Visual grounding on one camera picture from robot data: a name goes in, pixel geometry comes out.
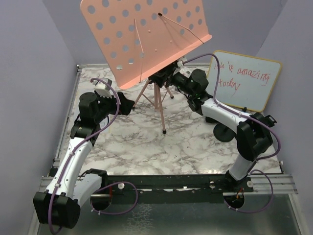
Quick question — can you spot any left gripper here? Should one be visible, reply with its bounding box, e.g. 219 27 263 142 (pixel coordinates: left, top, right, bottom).
94 91 134 123

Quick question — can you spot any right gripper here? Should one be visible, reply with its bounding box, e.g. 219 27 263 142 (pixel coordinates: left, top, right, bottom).
149 62 195 97

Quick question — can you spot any black microphone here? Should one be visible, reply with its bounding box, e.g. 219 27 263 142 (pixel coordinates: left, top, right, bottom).
205 117 218 124

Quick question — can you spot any pink music stand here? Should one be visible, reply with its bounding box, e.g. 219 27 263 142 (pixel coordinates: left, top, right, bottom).
80 0 213 134

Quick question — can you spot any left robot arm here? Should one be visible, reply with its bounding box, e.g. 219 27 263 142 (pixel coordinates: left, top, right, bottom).
33 92 134 229

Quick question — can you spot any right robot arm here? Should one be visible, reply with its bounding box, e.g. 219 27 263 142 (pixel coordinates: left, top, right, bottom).
166 68 273 191

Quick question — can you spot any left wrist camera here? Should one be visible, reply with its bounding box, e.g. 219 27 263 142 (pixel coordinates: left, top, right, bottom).
92 81 112 98

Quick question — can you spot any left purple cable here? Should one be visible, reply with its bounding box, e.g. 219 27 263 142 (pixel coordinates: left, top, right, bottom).
47 78 139 235

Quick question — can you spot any purple cable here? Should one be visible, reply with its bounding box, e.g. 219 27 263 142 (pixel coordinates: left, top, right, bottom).
182 53 282 213
47 78 139 235

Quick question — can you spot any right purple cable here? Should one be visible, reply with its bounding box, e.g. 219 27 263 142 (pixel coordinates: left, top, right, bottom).
182 53 282 213

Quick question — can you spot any small whiteboard yellow frame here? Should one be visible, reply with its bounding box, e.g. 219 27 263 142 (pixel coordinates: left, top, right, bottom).
206 50 282 112

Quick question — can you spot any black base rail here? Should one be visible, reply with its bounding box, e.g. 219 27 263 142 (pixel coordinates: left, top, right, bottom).
100 174 253 205

